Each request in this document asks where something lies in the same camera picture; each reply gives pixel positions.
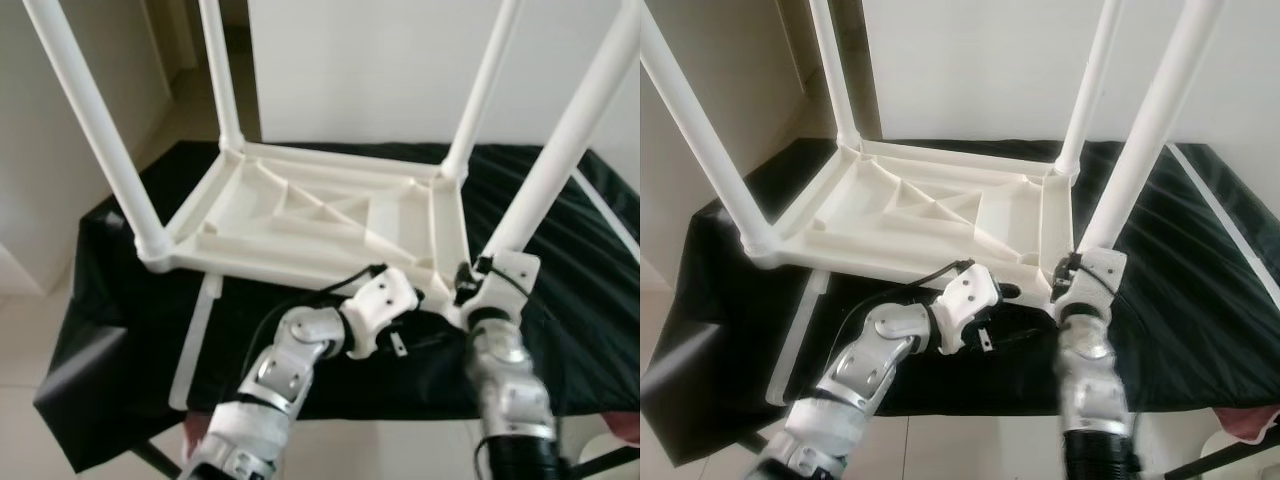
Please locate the black table cloth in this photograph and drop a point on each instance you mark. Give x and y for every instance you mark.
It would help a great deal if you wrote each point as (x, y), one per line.
(580, 340)
(1200, 340)

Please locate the black metal table leg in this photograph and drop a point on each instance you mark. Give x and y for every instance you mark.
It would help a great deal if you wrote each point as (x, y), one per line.
(155, 460)
(1225, 460)
(612, 462)

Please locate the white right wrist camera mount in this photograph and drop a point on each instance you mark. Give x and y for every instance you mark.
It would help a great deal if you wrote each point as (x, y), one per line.
(1095, 278)
(505, 285)

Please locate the white plastic table top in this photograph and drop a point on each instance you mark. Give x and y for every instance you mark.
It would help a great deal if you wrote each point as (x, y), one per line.
(900, 210)
(300, 215)

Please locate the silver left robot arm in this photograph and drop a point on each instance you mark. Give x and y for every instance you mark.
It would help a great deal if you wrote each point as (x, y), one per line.
(280, 370)
(870, 365)

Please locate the beige door frame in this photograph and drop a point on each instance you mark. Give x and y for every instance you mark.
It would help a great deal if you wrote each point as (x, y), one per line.
(800, 35)
(175, 30)

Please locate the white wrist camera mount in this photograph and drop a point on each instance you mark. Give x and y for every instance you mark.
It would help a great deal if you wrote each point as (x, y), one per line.
(1095, 278)
(380, 300)
(965, 298)
(505, 285)

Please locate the white fabric strip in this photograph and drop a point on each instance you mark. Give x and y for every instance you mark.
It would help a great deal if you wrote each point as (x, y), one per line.
(797, 340)
(195, 345)
(610, 212)
(1225, 215)

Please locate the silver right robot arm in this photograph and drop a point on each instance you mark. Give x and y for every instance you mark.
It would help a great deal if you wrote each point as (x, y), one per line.
(510, 390)
(1090, 385)

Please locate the white plastic table leg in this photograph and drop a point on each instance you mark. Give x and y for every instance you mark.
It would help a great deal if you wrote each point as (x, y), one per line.
(1150, 125)
(90, 130)
(222, 75)
(700, 140)
(480, 90)
(835, 75)
(1088, 90)
(560, 140)

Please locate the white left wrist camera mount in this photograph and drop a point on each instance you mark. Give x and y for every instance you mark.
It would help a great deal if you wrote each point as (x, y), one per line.
(965, 298)
(380, 300)

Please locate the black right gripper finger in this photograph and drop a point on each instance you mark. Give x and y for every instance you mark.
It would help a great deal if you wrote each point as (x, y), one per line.
(458, 285)
(1054, 280)

